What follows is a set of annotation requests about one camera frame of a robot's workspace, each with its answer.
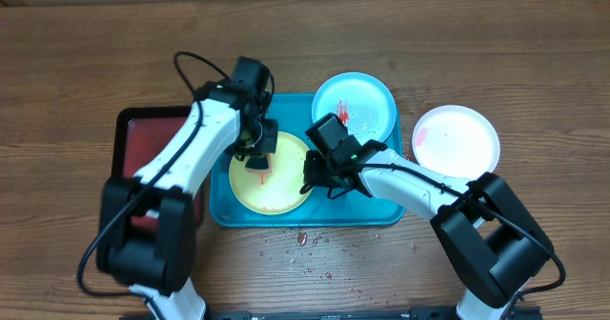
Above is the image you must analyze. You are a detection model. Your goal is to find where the light blue plate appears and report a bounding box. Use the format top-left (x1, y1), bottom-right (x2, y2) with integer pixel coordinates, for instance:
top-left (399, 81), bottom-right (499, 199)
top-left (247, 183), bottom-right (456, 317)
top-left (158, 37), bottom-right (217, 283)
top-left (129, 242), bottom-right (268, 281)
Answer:
top-left (312, 72), bottom-right (397, 144)

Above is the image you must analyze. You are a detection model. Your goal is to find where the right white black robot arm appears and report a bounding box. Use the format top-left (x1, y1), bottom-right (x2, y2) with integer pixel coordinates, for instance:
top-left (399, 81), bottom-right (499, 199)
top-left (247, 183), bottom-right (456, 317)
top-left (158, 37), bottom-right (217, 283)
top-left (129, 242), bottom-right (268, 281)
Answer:
top-left (301, 113), bottom-right (566, 319)

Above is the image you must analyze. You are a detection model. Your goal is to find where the black tray with red water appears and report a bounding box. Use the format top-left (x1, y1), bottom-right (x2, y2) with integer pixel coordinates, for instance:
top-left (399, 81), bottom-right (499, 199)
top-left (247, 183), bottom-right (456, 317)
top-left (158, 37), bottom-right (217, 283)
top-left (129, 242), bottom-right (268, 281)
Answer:
top-left (110, 106), bottom-right (206, 226)

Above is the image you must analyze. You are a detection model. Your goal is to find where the dark green sponge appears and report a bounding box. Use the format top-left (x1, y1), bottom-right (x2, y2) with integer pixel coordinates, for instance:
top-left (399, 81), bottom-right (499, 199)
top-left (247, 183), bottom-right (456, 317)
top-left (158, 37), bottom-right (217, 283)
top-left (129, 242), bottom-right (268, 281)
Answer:
top-left (245, 153), bottom-right (272, 174)

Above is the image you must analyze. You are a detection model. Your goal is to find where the yellow-green plate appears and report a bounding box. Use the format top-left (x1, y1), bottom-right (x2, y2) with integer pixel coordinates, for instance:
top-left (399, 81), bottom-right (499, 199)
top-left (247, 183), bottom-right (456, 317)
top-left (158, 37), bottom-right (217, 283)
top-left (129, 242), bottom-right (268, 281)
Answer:
top-left (229, 131), bottom-right (310, 215)

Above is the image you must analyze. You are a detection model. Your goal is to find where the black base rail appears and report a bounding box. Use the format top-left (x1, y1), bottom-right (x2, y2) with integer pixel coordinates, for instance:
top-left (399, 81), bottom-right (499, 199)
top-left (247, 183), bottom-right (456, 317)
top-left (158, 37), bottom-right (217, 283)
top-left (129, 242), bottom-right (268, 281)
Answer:
top-left (118, 304), bottom-right (544, 320)

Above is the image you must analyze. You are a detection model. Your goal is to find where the teal plastic serving tray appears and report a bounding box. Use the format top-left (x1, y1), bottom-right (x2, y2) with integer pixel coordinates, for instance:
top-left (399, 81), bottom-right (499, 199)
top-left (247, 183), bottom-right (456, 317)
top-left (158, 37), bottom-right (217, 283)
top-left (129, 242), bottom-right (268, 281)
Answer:
top-left (209, 93), bottom-right (405, 228)

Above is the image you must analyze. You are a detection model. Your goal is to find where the white plate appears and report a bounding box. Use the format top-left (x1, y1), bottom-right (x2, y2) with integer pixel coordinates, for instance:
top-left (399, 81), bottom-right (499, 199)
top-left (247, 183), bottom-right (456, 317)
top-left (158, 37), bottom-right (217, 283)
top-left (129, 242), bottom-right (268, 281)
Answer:
top-left (411, 105), bottom-right (500, 180)

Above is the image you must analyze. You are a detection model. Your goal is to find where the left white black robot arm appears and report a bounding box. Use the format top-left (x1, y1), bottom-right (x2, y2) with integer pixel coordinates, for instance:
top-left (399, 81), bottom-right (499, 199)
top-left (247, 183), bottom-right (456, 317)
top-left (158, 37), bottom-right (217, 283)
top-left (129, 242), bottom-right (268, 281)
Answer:
top-left (77, 57), bottom-right (278, 319)

